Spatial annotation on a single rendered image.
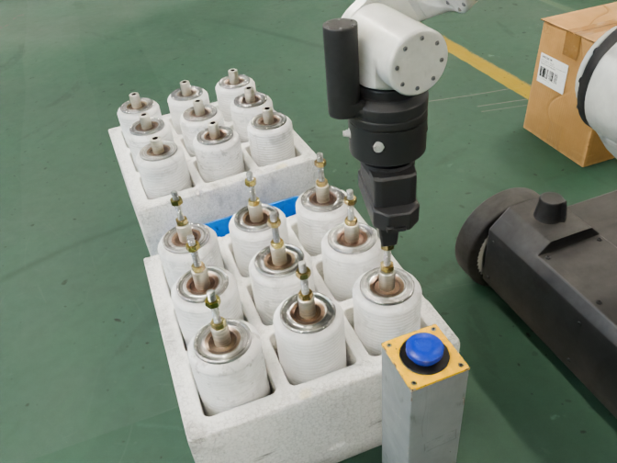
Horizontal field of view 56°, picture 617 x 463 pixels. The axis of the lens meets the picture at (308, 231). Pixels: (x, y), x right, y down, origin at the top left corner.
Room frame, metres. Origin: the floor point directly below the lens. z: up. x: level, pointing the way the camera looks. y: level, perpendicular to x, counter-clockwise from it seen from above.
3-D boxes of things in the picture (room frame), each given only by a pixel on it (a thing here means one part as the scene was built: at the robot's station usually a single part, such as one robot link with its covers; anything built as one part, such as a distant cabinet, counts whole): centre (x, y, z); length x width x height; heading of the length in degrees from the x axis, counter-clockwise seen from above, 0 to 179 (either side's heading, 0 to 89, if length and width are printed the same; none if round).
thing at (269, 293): (0.66, 0.05, 0.16); 0.10 x 0.10 x 0.18
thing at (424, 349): (0.41, -0.11, 0.32); 0.04 x 0.04 x 0.02
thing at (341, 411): (0.66, 0.05, 0.09); 0.39 x 0.39 x 0.18; 17
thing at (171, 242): (0.74, 0.20, 0.25); 0.08 x 0.08 x 0.01
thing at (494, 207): (0.84, -0.37, 0.10); 0.20 x 0.05 x 0.20; 108
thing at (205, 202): (1.19, 0.21, 0.09); 0.39 x 0.39 x 0.18; 20
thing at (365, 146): (0.58, -0.10, 0.45); 0.13 x 0.10 x 0.12; 4
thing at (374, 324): (0.59, -0.10, 0.16); 0.10 x 0.10 x 0.18
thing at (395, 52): (0.57, -0.09, 0.57); 0.11 x 0.11 x 0.11; 19
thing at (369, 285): (0.59, -0.10, 0.25); 0.08 x 0.08 x 0.01
